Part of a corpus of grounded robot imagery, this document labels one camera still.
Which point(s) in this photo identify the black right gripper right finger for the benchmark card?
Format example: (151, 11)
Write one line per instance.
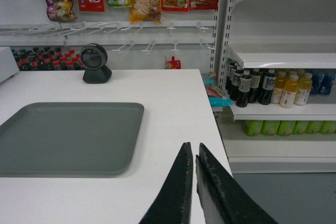
(222, 198)

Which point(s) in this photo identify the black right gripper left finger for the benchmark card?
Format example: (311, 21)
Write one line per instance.
(174, 200)

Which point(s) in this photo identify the grey rectangular serving tray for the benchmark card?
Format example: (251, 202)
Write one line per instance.
(70, 139)

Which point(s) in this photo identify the black barcode scanner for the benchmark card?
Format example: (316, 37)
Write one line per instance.
(94, 58)

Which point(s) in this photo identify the white cash register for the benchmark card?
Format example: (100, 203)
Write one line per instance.
(8, 65)

